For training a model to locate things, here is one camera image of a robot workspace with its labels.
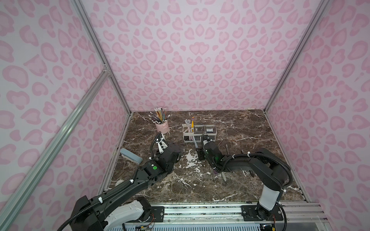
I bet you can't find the grey blue toothbrush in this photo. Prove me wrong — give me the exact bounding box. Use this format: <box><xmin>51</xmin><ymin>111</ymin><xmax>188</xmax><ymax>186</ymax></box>
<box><xmin>192</xmin><ymin>134</ymin><xmax>198</xmax><ymax>150</ymax></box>

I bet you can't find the pink toothbrush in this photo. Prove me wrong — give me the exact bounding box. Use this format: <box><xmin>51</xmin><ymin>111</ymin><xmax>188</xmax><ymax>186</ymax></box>
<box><xmin>187</xmin><ymin>119</ymin><xmax>193</xmax><ymax>141</ymax></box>

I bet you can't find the light blue toothbrush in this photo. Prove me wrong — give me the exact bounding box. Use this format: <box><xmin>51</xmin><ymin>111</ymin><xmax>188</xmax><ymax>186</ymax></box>
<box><xmin>185</xmin><ymin>119</ymin><xmax>192</xmax><ymax>141</ymax></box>

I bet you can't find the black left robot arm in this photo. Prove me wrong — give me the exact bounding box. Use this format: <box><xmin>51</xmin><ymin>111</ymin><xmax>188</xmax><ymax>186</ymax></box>
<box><xmin>58</xmin><ymin>132</ymin><xmax>181</xmax><ymax>231</ymax></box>

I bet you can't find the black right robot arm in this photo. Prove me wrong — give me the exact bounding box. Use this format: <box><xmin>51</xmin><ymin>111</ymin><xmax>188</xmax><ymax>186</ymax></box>
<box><xmin>199</xmin><ymin>134</ymin><xmax>293</xmax><ymax>214</ymax></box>

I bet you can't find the cream toothbrush holder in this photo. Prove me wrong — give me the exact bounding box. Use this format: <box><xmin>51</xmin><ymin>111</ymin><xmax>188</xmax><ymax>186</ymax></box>
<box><xmin>182</xmin><ymin>124</ymin><xmax>217</xmax><ymax>143</ymax></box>

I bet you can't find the pink pencil cup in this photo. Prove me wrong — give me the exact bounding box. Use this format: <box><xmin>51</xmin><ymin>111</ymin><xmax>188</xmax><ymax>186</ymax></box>
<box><xmin>155</xmin><ymin>120</ymin><xmax>170</xmax><ymax>134</ymax></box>

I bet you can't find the coloured pencils bunch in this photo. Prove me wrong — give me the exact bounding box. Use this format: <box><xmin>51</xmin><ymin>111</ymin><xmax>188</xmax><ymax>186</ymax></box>
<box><xmin>148</xmin><ymin>107</ymin><xmax>171</xmax><ymax>125</ymax></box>

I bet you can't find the grey blue box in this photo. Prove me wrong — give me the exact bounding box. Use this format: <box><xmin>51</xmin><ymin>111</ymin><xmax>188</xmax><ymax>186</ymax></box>
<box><xmin>120</xmin><ymin>148</ymin><xmax>143</xmax><ymax>165</ymax></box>

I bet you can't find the white tape roll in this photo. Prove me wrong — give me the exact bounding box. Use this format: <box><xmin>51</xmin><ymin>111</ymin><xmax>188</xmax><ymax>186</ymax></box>
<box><xmin>115</xmin><ymin>180</ymin><xmax>124</xmax><ymax>187</ymax></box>

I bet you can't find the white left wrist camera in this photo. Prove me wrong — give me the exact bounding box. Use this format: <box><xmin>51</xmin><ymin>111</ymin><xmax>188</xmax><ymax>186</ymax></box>
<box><xmin>156</xmin><ymin>138</ymin><xmax>168</xmax><ymax>154</ymax></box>

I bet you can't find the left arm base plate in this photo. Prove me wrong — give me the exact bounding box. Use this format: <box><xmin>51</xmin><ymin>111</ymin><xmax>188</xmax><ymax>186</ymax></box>
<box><xmin>143</xmin><ymin>207</ymin><xmax>165</xmax><ymax>222</ymax></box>

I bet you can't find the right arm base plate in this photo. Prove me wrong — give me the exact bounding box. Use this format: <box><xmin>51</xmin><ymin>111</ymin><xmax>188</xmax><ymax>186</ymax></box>
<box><xmin>241</xmin><ymin>205</ymin><xmax>284</xmax><ymax>222</ymax></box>

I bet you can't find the aluminium frame rail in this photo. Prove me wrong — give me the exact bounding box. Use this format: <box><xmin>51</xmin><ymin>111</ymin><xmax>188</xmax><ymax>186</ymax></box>
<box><xmin>77</xmin><ymin>202</ymin><xmax>333</xmax><ymax>231</ymax></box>

